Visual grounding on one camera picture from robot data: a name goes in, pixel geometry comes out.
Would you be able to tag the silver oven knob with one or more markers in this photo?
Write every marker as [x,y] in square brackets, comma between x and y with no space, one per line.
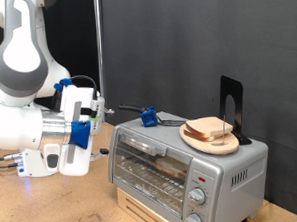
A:
[197,196]
[193,221]

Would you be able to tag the silver toaster oven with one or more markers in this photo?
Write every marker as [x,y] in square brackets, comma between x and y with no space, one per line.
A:
[208,174]

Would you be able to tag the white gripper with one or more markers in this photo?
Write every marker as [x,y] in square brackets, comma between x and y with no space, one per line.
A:
[77,98]

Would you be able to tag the vertical metal pole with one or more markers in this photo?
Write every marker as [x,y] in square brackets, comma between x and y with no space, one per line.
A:
[99,43]

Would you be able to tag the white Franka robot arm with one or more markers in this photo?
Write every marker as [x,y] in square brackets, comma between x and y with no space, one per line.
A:
[22,57]

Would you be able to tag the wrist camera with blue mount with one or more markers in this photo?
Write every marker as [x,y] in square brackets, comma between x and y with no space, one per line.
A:
[79,134]

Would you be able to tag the red oven indicator light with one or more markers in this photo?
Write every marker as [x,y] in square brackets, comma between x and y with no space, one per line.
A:
[201,179]

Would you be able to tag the round wooden board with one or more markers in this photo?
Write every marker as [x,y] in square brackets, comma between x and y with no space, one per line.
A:
[220,147]

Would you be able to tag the black metal bookend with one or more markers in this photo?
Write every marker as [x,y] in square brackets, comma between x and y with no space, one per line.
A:
[237,93]

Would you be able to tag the glass oven door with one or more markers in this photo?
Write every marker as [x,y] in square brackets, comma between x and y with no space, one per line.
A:
[140,148]

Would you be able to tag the thin metal pin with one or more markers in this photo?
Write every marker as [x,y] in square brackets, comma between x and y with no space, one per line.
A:
[224,130]

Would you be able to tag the spatula with blue grip block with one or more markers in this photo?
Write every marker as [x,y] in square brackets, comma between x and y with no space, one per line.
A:
[149,117]

